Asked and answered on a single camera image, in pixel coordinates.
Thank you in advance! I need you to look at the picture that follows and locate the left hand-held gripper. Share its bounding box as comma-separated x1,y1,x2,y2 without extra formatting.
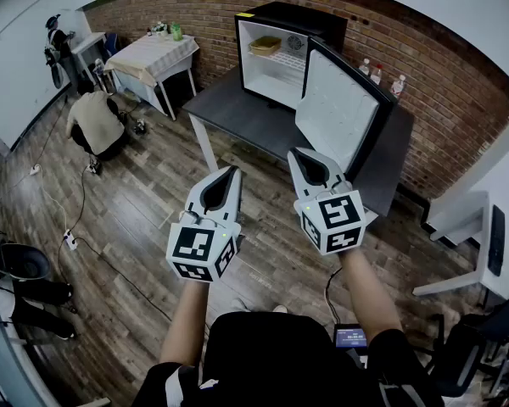
165,165,243,285

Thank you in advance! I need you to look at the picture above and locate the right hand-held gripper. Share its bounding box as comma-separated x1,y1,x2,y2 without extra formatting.
287,147,368,256

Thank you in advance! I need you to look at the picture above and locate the yellow tray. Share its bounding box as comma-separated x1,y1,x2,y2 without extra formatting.
249,36,282,57

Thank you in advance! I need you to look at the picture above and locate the black mini fridge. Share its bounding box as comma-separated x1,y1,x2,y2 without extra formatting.
234,1,400,182

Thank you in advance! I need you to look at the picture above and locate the person's left forearm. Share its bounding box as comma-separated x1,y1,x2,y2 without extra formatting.
159,277,209,368

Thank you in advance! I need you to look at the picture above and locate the person's right forearm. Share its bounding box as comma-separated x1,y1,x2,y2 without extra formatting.
338,250,404,343

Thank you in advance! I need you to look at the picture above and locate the dark grey table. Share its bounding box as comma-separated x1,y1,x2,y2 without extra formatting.
182,66,416,219

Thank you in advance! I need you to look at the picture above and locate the white desk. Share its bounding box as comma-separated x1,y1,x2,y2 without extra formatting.
411,189,509,301

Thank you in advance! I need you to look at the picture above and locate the person's black shirt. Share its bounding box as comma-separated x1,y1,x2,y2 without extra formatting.
131,310,446,407

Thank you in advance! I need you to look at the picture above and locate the small black screen device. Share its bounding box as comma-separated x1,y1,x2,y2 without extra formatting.
333,323,369,349

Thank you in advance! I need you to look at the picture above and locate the blue chair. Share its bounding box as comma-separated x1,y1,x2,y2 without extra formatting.
104,31,120,57

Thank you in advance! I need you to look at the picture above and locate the black keyboard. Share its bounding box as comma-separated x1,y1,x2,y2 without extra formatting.
486,204,506,277

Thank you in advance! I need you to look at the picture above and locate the black round seat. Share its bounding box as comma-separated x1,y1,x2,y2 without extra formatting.
0,242,52,282

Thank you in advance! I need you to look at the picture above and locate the small white table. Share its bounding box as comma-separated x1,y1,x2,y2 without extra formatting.
70,31,108,86

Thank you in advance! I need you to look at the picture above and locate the black office chair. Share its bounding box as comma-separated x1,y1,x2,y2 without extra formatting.
426,287,509,402

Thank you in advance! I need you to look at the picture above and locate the thin black device cable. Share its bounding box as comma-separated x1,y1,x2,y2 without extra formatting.
324,267,344,326

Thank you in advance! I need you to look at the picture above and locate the black floor cable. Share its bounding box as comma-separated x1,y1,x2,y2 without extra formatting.
57,165,173,324

